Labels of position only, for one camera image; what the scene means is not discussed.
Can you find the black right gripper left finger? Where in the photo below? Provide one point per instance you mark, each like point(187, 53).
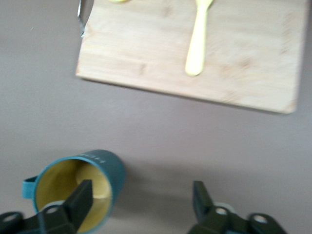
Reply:
point(73, 209)

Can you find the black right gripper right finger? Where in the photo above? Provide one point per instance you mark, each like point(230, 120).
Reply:
point(207, 207)

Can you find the teal cup yellow inside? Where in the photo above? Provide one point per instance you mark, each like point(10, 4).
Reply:
point(109, 165)

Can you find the yellow plastic fork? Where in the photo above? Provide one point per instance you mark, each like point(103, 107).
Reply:
point(195, 61)

